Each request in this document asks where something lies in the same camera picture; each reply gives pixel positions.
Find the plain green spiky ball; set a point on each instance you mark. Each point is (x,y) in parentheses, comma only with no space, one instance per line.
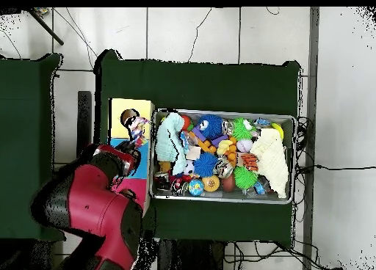
(245,177)

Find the neighbouring dark green table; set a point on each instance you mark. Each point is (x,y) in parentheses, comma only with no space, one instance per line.
(26,135)

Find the cream knitted cloth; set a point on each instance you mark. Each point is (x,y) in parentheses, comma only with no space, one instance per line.
(270,158)

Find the orange tiger plush toy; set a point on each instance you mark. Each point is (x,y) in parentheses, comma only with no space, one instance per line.
(249,161)

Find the blue spiky ball with eyes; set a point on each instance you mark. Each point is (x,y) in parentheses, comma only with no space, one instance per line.
(213,125)

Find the plain blue spiky ball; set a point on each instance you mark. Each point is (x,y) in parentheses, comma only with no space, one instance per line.
(205,164)

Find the shallow clear mesh bin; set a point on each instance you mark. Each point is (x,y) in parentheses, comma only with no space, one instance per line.
(235,197)

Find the white baseball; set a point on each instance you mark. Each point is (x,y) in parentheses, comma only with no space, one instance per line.
(244,145)

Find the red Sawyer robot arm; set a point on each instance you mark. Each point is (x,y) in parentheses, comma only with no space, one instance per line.
(94,199)

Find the yellow plush toy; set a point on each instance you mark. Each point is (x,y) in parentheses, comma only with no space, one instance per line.
(223,146)

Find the black slanted rod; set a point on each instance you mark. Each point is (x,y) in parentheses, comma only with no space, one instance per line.
(47,29)

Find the green spiky ball with eyes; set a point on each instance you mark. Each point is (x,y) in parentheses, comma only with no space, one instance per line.
(241,130)

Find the wooden box with three holes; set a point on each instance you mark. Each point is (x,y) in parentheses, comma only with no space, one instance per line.
(144,111)

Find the red ball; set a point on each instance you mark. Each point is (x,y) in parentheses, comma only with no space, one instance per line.
(187,121)

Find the black upright panel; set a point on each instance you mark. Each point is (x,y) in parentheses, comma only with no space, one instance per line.
(84,120)

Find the mint green cloth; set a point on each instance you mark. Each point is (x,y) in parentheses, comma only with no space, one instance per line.
(167,141)

